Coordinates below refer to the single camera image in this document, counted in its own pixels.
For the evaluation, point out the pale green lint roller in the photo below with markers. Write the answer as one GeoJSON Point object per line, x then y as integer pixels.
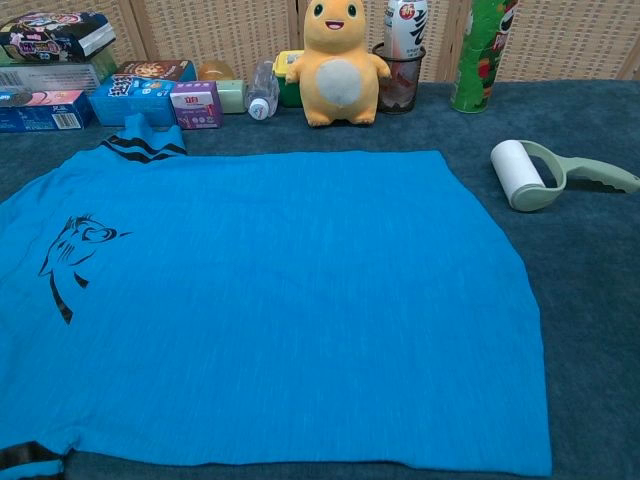
{"type": "Point", "coordinates": [511, 172]}

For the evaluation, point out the blue t-shirt with cat print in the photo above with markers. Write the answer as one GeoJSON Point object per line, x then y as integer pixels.
{"type": "Point", "coordinates": [300, 300]}

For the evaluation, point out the green box with yellow lid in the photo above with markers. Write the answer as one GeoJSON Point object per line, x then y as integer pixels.
{"type": "Point", "coordinates": [289, 87]}

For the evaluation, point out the clear water bottle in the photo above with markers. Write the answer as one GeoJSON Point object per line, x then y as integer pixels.
{"type": "Point", "coordinates": [262, 92]}

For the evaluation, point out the pale green case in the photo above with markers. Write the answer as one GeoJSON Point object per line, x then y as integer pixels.
{"type": "Point", "coordinates": [232, 95]}

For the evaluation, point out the yellow plush toy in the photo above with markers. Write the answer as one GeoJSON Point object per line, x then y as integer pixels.
{"type": "Point", "coordinates": [340, 60]}

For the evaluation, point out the small purple box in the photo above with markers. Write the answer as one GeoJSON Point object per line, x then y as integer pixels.
{"type": "Point", "coordinates": [196, 107]}

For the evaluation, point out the drink bottle with white label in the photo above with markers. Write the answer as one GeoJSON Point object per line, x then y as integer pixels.
{"type": "Point", "coordinates": [407, 22]}

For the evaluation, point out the green chips can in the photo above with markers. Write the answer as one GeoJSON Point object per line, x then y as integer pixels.
{"type": "Point", "coordinates": [477, 65]}

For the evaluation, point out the wicker folding screen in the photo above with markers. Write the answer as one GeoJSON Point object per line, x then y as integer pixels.
{"type": "Point", "coordinates": [210, 30]}

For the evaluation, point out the brown cookie box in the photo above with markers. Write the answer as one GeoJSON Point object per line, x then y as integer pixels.
{"type": "Point", "coordinates": [155, 69]}

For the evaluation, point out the dark blue table carpet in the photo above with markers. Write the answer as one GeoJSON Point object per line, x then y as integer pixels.
{"type": "Point", "coordinates": [590, 300]}

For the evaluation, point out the blue pink sandwich cookie box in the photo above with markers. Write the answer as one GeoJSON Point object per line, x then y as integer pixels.
{"type": "Point", "coordinates": [40, 110]}

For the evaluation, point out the green white carton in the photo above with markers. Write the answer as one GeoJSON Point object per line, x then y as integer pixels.
{"type": "Point", "coordinates": [45, 77]}

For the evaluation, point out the black snack bag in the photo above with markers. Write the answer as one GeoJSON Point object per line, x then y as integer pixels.
{"type": "Point", "coordinates": [50, 37]}

